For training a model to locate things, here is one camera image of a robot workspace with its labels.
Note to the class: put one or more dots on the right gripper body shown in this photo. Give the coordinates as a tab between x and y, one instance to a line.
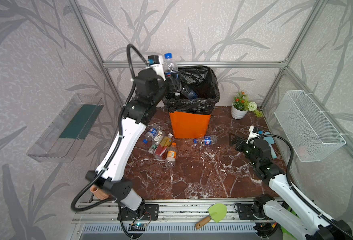
240	144

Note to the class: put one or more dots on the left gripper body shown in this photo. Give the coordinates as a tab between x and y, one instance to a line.
170	85

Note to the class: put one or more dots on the clear bottle green label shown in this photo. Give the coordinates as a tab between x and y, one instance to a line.
177	95

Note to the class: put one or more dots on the clear bottle white cap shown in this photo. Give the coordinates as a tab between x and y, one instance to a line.
170	66

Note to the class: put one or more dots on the orange label clear bottle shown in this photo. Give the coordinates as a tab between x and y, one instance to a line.
171	155

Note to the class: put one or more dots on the blue label water bottle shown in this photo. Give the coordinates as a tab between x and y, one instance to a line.
188	93

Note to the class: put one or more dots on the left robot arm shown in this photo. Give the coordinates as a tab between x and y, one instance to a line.
149	86

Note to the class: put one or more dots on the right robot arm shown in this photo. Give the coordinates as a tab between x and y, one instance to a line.
305	220

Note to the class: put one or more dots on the black bin liner bag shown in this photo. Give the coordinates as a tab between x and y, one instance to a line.
198	94

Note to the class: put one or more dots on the orange trash bin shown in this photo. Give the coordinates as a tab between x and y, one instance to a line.
189	126

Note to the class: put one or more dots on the small pepsi bottle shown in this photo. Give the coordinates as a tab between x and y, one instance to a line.
206	140

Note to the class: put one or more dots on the teal silicone spatula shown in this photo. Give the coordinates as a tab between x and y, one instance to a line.
270	141

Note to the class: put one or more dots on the white potted artificial flowers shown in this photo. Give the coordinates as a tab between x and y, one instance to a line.
241	105

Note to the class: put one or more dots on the blue label clear bottle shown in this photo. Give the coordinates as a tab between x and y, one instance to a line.
151	134

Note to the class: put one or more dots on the green garden trowel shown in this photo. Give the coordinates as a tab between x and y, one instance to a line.
217	212

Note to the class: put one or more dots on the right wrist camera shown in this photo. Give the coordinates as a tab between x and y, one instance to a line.
254	132

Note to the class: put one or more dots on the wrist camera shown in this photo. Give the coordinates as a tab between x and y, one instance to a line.
156	63
254	132

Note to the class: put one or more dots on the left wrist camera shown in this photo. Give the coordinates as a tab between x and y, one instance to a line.
156	63

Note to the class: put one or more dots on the white wire mesh basket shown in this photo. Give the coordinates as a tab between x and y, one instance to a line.
310	132

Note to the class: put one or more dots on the clear acrylic wall shelf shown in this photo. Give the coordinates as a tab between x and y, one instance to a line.
63	138

